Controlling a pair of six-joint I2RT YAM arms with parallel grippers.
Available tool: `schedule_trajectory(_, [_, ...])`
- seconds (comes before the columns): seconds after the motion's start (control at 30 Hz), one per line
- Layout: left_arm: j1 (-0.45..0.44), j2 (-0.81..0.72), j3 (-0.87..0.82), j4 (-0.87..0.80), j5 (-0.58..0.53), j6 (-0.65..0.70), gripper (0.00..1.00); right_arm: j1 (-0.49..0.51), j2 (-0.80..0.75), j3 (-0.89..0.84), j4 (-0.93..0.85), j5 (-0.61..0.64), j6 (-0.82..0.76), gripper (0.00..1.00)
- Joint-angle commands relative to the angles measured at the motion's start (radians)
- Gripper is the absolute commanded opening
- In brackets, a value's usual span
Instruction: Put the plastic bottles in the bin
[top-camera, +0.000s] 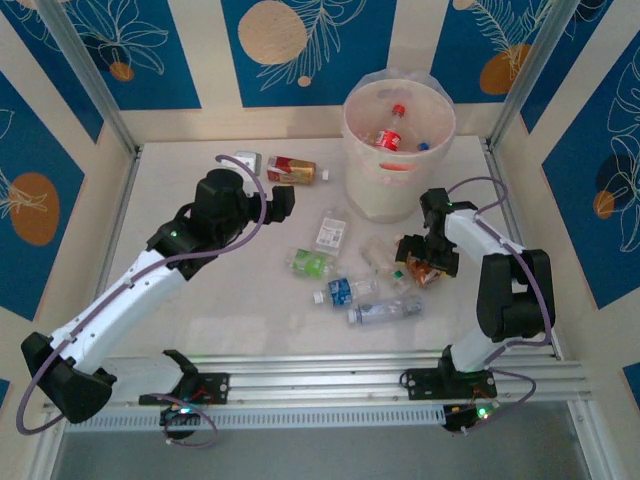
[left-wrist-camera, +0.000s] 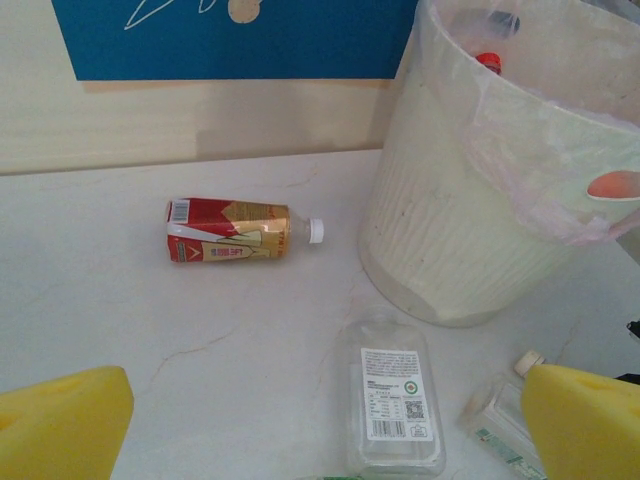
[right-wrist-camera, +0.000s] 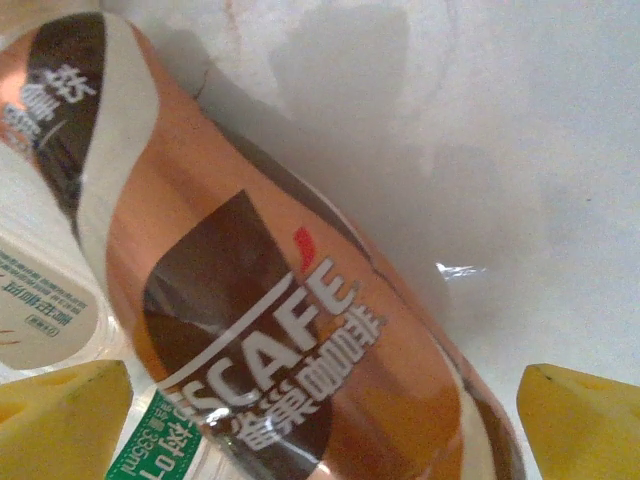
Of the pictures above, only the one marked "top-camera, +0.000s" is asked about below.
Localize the clear bottle green cap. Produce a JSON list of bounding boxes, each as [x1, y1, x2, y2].
[[360, 238, 407, 290]]

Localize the clear bottle grey label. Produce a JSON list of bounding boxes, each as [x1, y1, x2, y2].
[[347, 295, 426, 326]]

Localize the brown copper label bottle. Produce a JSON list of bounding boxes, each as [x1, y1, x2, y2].
[[397, 238, 444, 290]]

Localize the wide aluminium base rail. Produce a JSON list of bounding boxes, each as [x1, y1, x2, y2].
[[47, 351, 594, 406]]

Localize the green label bottle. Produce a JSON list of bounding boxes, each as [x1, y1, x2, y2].
[[285, 248, 335, 279]]

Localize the clear bottle red label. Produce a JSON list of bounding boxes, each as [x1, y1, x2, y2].
[[373, 103, 407, 152]]

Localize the blue label white cap bottle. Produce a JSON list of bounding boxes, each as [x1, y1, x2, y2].
[[312, 277, 380, 306]]

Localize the white slotted cable duct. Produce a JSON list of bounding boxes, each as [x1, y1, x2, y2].
[[64, 404, 449, 432]]

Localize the controller board green light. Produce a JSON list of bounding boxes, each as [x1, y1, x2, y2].
[[442, 402, 499, 434], [159, 397, 201, 429]]

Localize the cream plastic bin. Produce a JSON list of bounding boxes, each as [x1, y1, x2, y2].
[[341, 79, 457, 224]]

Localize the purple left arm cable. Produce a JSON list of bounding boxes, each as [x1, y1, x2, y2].
[[14, 153, 266, 449]]

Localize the aluminium side rail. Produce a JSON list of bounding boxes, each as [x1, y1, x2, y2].
[[482, 139, 609, 480], [22, 147, 146, 480]]

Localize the red tan rectangular bottle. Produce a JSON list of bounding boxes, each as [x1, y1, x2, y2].
[[265, 155, 332, 187]]

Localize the clear square white label bottle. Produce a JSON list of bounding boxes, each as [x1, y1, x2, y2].
[[311, 209, 350, 259]]

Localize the aluminium frame post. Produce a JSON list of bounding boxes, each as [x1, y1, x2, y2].
[[34, 0, 141, 157], [485, 0, 584, 151]]

